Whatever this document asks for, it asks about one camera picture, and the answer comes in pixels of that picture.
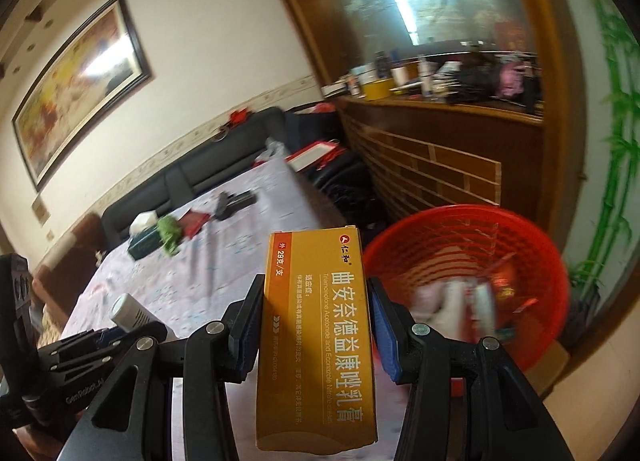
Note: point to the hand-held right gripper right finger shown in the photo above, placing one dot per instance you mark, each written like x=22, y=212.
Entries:
x=382, y=336

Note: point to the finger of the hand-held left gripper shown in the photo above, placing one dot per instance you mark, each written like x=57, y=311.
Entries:
x=85, y=348

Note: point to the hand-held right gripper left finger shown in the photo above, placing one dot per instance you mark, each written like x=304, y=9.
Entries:
x=250, y=336

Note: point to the white plastic bottle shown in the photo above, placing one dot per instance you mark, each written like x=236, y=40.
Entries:
x=130, y=311

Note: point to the orange medicine box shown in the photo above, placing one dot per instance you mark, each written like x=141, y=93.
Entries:
x=315, y=341

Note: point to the white plastic packaging bag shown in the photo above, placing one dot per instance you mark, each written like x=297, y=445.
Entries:
x=445, y=303

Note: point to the red plastic mesh basket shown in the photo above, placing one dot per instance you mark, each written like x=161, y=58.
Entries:
x=545, y=261

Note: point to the brown chair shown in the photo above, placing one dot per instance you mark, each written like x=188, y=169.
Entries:
x=70, y=266

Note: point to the red pouch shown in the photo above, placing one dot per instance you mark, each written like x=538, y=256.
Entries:
x=195, y=221

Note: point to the dark green tissue box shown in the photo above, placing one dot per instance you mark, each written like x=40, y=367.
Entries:
x=145, y=236

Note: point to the green plush toy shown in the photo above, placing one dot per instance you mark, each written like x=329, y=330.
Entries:
x=170, y=233

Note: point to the black handheld device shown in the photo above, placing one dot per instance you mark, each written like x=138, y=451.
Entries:
x=232, y=201

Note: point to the black bag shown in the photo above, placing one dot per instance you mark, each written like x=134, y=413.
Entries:
x=340, y=191

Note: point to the black sofa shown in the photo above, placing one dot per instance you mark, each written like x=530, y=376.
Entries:
x=200, y=171

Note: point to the red and white box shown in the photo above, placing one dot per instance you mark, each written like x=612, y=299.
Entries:
x=315, y=156

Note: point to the wooden cabinet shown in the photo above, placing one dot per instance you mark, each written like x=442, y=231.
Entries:
x=450, y=151

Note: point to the red ornament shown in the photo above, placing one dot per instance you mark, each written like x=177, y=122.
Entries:
x=239, y=116

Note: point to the assorted bottles and jars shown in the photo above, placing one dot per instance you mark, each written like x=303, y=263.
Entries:
x=425, y=76

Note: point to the beige wall plate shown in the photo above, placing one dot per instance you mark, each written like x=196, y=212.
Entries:
x=41, y=207

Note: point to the framed wall painting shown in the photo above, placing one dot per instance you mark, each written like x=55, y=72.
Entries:
x=80, y=86

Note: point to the green bamboo wall decal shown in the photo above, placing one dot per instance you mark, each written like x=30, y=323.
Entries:
x=610, y=116

